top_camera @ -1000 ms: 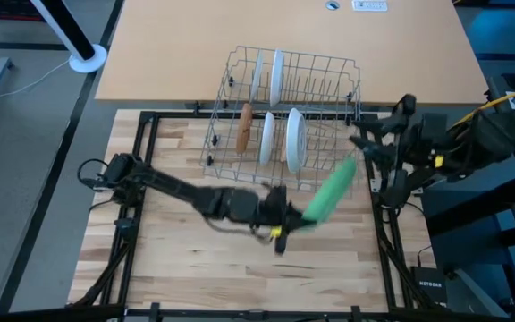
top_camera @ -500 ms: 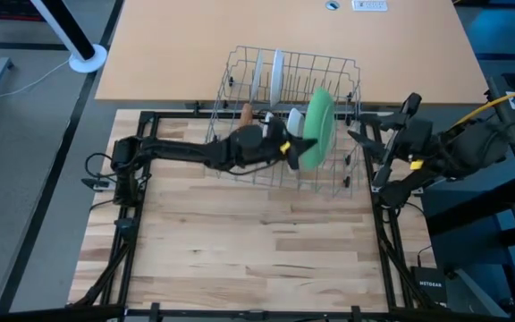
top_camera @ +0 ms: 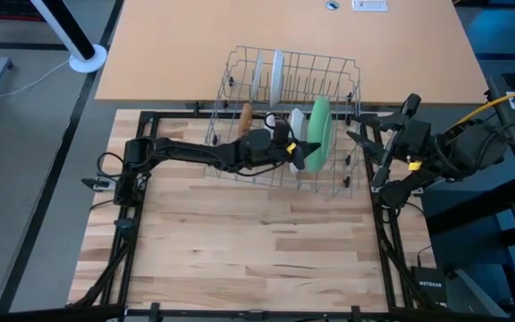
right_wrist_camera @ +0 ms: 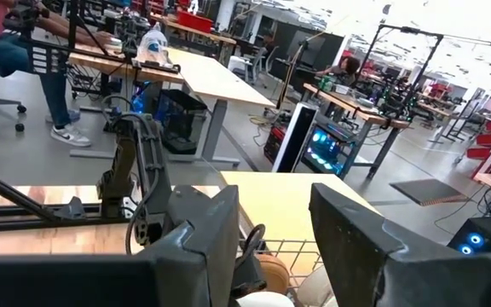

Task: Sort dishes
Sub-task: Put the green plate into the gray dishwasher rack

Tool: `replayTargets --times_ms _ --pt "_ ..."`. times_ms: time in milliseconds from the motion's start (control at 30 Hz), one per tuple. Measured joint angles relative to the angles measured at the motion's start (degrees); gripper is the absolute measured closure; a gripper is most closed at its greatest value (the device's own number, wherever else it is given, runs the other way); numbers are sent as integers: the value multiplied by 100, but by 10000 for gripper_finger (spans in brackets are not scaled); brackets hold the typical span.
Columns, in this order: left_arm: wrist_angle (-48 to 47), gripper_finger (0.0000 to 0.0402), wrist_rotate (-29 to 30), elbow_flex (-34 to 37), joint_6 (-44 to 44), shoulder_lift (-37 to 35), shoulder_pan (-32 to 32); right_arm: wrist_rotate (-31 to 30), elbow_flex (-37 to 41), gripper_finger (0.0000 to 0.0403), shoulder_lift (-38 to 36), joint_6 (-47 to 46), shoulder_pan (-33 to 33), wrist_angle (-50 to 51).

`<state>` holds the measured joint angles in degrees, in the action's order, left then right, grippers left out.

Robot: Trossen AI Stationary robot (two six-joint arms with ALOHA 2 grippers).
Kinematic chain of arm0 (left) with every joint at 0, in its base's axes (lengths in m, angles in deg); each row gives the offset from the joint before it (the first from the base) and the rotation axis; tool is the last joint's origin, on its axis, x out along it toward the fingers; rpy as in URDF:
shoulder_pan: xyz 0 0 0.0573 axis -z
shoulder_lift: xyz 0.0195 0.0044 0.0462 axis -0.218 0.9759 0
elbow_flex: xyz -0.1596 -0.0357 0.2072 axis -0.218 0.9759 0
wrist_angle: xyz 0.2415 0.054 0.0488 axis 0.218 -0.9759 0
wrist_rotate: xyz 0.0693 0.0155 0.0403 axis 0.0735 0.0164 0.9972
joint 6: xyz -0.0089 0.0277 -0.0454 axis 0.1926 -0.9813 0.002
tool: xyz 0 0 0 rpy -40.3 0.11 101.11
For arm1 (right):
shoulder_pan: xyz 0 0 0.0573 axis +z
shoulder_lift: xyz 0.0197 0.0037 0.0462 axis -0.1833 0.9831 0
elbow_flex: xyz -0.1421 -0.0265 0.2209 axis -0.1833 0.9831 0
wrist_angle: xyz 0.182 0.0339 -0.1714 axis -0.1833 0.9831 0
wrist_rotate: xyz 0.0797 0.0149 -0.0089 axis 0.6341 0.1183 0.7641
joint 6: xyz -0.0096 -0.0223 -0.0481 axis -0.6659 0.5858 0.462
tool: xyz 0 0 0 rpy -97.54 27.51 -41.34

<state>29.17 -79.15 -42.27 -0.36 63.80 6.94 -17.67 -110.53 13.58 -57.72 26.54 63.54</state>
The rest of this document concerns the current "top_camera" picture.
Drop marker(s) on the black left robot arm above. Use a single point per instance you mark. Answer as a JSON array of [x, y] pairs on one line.
[[186, 152]]

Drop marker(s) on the black crate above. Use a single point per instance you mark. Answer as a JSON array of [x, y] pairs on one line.
[[7, 9]]

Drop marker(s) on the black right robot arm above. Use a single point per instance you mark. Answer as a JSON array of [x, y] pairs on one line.
[[472, 147]]

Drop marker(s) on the white and black pole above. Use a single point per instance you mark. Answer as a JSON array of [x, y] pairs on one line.
[[88, 60]]

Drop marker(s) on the brown wooden plate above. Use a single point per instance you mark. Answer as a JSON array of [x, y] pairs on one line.
[[245, 118]]

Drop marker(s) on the grey desk grommet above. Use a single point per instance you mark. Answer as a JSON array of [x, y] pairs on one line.
[[332, 5]]

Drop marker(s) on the black aluminium table frame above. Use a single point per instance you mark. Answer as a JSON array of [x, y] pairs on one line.
[[172, 115]]

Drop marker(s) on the green plate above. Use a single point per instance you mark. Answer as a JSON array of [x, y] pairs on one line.
[[320, 125]]

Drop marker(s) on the light brown desk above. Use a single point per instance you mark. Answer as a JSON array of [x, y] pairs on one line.
[[172, 53]]

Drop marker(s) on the yellow tape tag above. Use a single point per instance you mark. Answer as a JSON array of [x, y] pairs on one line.
[[291, 148], [414, 166]]

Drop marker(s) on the black network switch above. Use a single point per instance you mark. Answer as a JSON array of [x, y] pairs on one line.
[[429, 286]]

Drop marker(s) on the blue patterned plate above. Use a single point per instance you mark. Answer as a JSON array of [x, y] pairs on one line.
[[270, 123]]

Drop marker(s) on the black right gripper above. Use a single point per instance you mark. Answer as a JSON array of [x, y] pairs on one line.
[[411, 138]]

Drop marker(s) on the black table clamp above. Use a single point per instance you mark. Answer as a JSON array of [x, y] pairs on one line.
[[94, 183]]

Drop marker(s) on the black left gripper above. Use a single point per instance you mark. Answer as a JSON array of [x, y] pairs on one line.
[[277, 154]]

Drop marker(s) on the white power strip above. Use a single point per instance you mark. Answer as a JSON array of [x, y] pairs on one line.
[[369, 5]]

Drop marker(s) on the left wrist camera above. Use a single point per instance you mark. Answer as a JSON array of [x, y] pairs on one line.
[[281, 132]]

